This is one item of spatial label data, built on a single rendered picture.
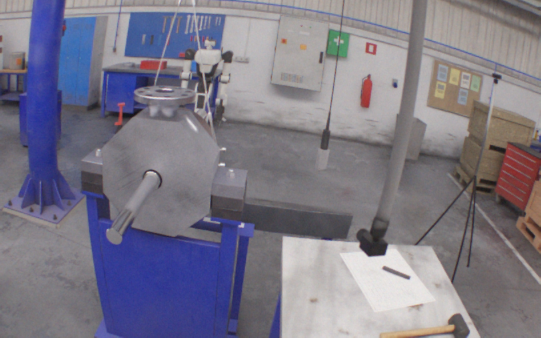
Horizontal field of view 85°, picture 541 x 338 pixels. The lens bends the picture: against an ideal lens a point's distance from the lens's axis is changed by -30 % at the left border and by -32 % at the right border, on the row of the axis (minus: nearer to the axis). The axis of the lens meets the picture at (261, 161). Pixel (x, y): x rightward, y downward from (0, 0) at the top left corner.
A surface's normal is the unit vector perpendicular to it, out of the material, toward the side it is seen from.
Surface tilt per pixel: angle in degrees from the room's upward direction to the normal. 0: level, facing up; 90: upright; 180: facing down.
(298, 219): 90
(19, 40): 90
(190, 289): 90
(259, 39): 90
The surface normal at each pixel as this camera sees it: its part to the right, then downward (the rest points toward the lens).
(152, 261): -0.04, 0.33
